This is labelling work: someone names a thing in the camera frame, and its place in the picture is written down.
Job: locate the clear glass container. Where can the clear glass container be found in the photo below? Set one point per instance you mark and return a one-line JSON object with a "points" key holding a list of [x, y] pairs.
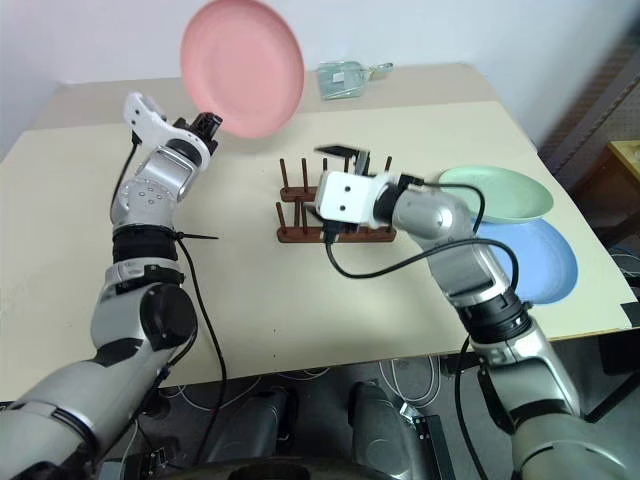
{"points": [[341, 80]]}

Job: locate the blue plate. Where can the blue plate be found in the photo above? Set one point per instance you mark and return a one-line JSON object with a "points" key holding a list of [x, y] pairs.
{"points": [[540, 260]]}

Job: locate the black perforated metal bracket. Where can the black perforated metal bracket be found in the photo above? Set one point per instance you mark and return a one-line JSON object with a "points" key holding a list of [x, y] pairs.
{"points": [[433, 442]]}

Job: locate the green plate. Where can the green plate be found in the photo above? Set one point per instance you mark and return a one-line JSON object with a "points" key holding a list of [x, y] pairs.
{"points": [[500, 192]]}

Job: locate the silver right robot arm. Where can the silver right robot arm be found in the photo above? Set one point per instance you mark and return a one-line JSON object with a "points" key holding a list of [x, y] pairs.
{"points": [[436, 215]]}

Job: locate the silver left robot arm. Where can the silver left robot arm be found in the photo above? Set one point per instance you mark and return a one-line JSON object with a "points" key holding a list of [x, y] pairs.
{"points": [[150, 186]]}

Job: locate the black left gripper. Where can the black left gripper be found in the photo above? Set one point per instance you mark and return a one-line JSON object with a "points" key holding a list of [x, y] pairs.
{"points": [[201, 134]]}

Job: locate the pink plate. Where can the pink plate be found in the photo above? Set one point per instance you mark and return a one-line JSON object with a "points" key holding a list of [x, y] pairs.
{"points": [[242, 65]]}

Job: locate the wooden dish rack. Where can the wooden dish rack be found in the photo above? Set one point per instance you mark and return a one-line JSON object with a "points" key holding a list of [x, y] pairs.
{"points": [[305, 234]]}

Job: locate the wide dark rounded rim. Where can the wide dark rounded rim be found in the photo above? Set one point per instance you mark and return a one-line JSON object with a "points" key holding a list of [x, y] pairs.
{"points": [[250, 467]]}

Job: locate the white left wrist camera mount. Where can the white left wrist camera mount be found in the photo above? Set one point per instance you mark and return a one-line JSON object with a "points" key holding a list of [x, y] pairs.
{"points": [[145, 119]]}

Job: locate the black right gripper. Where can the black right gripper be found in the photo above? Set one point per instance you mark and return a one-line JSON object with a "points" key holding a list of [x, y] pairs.
{"points": [[345, 228]]}

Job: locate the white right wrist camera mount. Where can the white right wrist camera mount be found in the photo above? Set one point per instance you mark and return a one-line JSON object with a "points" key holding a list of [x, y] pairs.
{"points": [[347, 197]]}

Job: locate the black zip tie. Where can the black zip tie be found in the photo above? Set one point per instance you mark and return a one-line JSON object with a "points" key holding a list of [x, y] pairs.
{"points": [[200, 236]]}

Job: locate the dark rounded shape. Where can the dark rounded shape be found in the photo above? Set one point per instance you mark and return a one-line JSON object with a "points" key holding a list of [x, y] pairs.
{"points": [[385, 435], [255, 430]]}

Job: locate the light wooden box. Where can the light wooden box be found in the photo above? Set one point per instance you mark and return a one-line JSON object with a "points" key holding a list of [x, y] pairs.
{"points": [[628, 165]]}

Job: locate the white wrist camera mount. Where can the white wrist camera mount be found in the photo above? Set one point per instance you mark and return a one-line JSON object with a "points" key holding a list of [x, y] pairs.
{"points": [[347, 197], [145, 119]]}

